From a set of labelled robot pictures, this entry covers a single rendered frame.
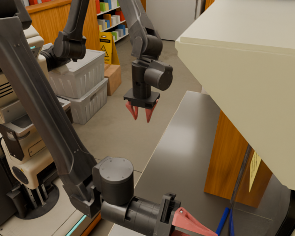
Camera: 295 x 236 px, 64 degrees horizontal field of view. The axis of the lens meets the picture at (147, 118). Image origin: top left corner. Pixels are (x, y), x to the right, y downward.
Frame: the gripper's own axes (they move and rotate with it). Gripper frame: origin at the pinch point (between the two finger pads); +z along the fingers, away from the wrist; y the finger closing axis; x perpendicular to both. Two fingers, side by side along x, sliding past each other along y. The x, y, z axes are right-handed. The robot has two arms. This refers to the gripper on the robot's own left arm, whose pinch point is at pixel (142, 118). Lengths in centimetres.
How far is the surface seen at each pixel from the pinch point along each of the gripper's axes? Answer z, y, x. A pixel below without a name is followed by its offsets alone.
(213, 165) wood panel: 4.1, 25.5, -9.3
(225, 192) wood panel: 13.4, 30.6, -9.3
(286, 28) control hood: -41, 28, -42
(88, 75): 58, -115, 131
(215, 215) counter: 15.9, 28.9, -16.4
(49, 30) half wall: 19, -161, 139
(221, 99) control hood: -37, 25, -46
